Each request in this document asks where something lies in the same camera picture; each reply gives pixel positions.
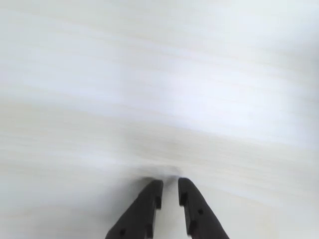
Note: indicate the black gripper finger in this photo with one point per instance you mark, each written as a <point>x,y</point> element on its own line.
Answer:
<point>142,211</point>
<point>199,214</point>

